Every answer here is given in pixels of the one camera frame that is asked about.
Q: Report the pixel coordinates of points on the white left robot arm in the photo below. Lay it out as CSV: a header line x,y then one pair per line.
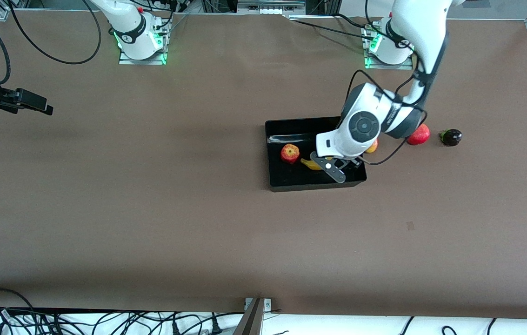
x,y
361,125

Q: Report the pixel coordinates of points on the yellow banana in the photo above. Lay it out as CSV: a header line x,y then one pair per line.
x,y
310,164

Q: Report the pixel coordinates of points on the metal table edge bracket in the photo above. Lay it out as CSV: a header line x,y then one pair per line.
x,y
251,321

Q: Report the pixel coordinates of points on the dark purple eggplant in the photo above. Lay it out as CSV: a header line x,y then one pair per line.
x,y
452,137

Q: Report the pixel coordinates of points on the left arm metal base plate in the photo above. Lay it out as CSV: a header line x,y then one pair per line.
x,y
384,67

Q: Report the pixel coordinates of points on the red yellow mango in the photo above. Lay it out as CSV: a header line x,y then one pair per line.
x,y
373,148

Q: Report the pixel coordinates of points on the black plastic box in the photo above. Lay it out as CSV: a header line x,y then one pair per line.
x,y
291,179

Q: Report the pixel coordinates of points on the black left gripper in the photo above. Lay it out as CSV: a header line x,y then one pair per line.
x,y
353,163

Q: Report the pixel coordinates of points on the silver device with ports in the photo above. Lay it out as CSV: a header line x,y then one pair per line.
x,y
270,5

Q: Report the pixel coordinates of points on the red yellow apple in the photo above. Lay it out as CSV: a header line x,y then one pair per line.
x,y
290,153

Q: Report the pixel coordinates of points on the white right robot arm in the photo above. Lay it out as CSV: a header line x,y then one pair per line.
x,y
130,28

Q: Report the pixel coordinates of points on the red pomegranate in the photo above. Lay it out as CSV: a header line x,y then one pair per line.
x,y
421,136

